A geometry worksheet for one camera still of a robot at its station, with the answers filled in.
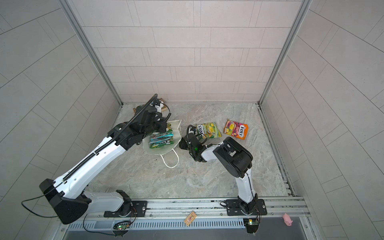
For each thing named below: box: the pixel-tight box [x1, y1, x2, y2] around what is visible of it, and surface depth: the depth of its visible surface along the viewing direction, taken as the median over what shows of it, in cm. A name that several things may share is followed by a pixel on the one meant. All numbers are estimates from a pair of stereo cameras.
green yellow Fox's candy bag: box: [196, 122, 222, 139], surface depth 101 cm
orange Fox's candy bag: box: [223, 119, 249, 140], surface depth 101 cm
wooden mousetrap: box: [184, 211, 197, 227], surface depth 69 cm
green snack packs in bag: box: [149, 123, 174, 149], surface depth 86 cm
